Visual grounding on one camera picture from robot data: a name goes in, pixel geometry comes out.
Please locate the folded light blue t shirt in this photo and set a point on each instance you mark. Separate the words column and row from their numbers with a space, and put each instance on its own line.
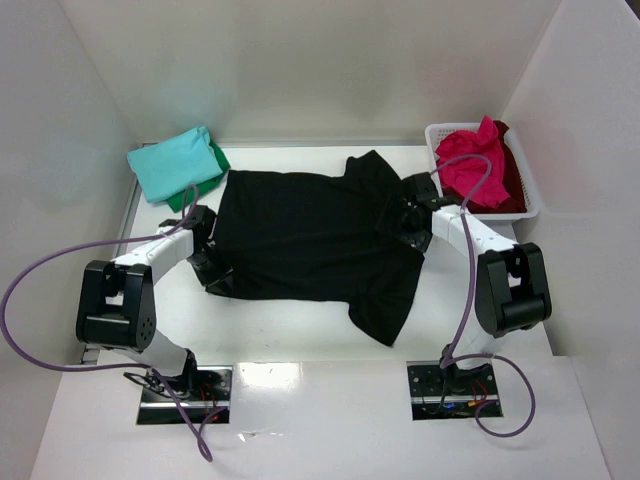
column 168, row 168

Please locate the crumpled pink t shirt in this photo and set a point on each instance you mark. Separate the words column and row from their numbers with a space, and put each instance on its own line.
column 461, row 162

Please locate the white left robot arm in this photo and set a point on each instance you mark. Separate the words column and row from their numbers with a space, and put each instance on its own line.
column 117, row 304

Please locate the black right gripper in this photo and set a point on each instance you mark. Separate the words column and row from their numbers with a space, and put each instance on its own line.
column 392, row 220

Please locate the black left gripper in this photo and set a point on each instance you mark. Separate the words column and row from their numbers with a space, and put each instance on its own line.
column 211, row 272

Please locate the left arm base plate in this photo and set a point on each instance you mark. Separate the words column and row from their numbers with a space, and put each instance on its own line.
column 156, row 407

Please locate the black t shirt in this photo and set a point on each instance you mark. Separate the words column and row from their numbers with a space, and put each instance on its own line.
column 304, row 236

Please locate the dark red t shirt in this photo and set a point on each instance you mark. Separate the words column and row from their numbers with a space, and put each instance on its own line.
column 512, row 190

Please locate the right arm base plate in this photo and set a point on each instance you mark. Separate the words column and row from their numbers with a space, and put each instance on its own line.
column 452, row 393

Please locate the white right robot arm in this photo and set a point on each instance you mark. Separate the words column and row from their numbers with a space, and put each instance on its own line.
column 508, row 283

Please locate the white plastic basket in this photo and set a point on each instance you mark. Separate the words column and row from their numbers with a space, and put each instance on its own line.
column 435, row 133

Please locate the folded green t shirt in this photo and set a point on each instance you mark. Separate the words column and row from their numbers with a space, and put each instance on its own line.
column 183, row 200

